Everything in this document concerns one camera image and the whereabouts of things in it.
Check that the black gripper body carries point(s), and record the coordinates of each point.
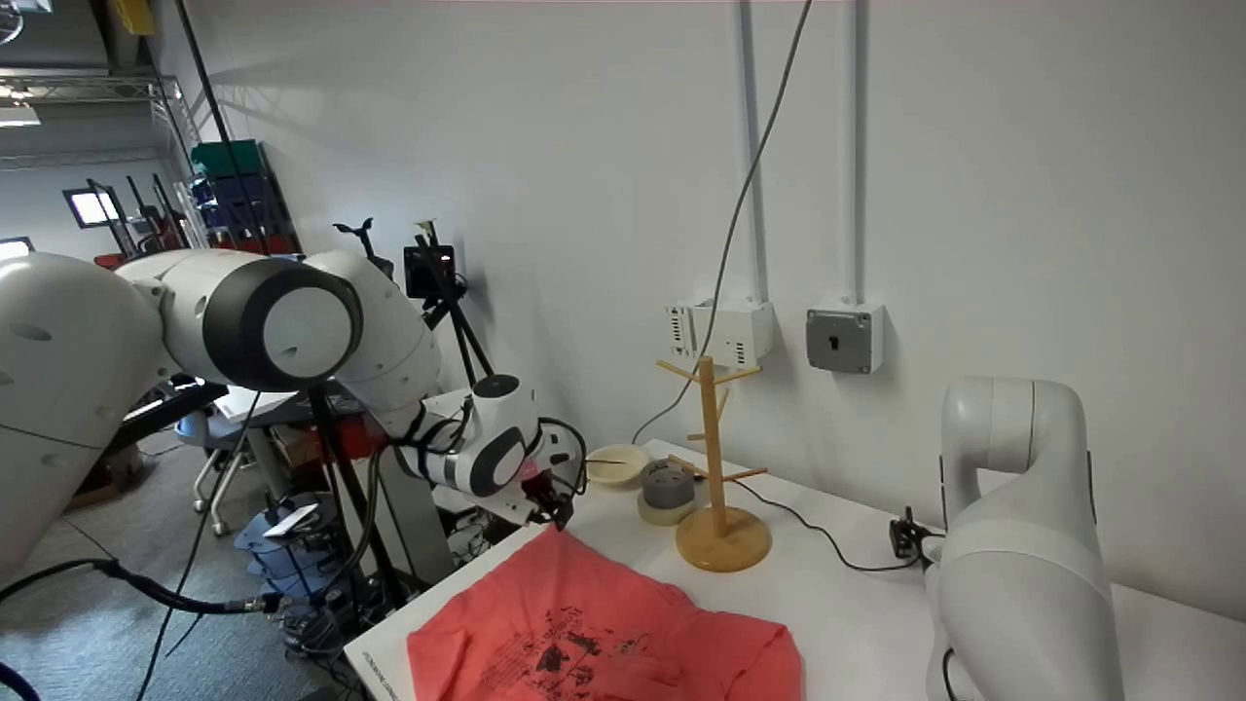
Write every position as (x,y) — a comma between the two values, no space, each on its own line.
(552,494)

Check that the coral printed T-shirt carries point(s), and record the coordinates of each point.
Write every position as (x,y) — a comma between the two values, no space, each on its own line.
(518,626)

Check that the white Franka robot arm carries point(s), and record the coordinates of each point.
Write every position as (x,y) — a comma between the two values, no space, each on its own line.
(79,366)

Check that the cream bowl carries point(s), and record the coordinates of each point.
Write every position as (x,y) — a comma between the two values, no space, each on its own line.
(614,464)

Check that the wooden mug tree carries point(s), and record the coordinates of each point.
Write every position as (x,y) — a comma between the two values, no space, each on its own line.
(708,429)

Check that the blue box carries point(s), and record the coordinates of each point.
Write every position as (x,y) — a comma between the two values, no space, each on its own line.
(292,559)

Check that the white office chair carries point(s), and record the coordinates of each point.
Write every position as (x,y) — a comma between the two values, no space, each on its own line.
(234,411)

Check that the grey junction box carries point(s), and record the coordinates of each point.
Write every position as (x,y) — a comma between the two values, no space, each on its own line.
(841,340)

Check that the small black device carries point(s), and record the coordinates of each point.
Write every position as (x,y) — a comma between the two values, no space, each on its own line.
(911,536)

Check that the blue storage bins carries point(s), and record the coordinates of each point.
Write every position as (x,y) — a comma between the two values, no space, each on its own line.
(246,215)

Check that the green storage bin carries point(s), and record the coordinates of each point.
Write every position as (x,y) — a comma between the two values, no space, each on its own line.
(234,158)

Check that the white elbow-shaped tube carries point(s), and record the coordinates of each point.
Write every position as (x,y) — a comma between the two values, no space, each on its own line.
(1019,547)

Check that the black slanted pole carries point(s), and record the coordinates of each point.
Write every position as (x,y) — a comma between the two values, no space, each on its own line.
(200,72)

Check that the metal shelf rack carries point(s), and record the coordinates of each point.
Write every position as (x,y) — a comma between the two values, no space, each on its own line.
(79,83)

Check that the yellow tag object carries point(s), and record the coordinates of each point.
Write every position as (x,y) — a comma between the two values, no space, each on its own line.
(135,18)

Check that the white wall socket box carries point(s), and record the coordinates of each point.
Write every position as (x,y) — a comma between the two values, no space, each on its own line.
(744,336)

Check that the black camera on stand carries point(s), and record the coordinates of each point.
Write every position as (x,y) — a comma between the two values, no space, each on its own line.
(430,271)

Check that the black forked mount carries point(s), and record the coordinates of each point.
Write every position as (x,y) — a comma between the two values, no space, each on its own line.
(368,246)

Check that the white wall conduit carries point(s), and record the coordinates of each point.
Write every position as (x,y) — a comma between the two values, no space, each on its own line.
(752,131)
(858,131)

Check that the bright wall window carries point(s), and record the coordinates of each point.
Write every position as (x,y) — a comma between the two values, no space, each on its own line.
(94,207)

